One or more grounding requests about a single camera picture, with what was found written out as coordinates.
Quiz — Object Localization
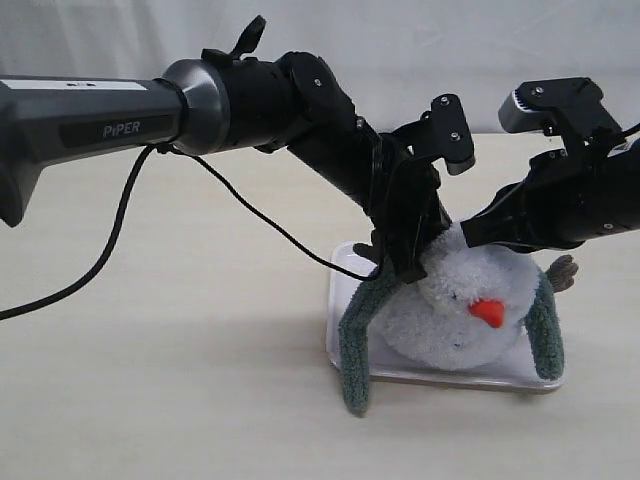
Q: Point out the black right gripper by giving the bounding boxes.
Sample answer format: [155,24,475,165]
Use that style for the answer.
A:
[461,140,639,250]

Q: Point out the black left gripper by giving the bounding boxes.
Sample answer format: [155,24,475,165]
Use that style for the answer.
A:
[370,150,452,283]

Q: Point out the white plush snowman toy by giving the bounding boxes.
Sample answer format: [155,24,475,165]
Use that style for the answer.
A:
[368,223,579,371]

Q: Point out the green fuzzy scarf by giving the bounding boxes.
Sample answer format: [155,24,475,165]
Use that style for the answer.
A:
[338,263,577,417]

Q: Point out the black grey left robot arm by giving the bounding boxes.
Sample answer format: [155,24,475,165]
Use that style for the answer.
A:
[1,17,443,283]

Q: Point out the white square tray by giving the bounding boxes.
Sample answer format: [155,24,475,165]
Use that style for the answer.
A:
[326,273,565,392]

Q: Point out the white backdrop curtain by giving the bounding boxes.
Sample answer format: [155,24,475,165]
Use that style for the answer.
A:
[1,1,639,133]

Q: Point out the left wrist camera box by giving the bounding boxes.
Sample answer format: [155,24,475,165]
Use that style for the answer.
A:
[392,93,476,176]

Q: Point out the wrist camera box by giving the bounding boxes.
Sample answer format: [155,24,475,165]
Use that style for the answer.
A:
[392,93,476,176]
[498,77,625,146]

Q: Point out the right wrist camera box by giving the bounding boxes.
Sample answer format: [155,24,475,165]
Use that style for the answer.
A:
[498,77,625,146]

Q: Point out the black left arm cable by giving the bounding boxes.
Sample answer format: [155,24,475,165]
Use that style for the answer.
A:
[0,144,386,321]

